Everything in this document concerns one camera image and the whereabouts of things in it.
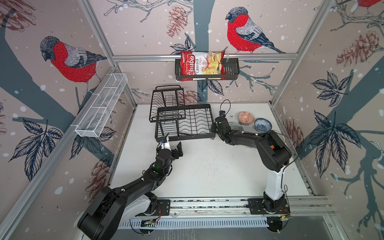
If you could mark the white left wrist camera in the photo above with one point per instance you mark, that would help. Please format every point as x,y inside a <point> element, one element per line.
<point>164,143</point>

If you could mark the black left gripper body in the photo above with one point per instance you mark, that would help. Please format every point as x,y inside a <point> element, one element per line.
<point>173,153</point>

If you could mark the green patterned ceramic bowl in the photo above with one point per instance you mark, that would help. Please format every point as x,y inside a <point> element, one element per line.
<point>236,126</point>

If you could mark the white red dotted bowl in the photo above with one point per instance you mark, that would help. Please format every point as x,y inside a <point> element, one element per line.
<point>281,135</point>

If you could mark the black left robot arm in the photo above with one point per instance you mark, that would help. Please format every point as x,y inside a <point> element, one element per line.
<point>103,216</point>

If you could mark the black wall-mounted wire basket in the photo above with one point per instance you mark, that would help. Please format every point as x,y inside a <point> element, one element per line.
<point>230,66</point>

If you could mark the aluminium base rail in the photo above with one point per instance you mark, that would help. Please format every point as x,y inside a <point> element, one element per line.
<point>232,212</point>

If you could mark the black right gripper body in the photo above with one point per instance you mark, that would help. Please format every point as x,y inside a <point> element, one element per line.
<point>214,129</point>

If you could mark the blue floral ceramic bowl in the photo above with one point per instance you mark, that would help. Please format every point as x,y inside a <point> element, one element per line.
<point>262,125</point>

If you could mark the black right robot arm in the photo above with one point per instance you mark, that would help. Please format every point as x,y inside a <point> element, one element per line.
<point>274,153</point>

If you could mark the black two-tier dish rack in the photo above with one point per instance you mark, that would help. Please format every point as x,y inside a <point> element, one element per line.
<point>178,115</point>

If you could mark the red cassava chips bag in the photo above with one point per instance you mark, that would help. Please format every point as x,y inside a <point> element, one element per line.
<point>202,63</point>

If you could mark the orange patterned ceramic bowl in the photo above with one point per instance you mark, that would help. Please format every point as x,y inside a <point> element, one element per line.
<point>246,118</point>

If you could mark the white wire mesh wall shelf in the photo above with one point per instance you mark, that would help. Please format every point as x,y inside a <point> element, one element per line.
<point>98,114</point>

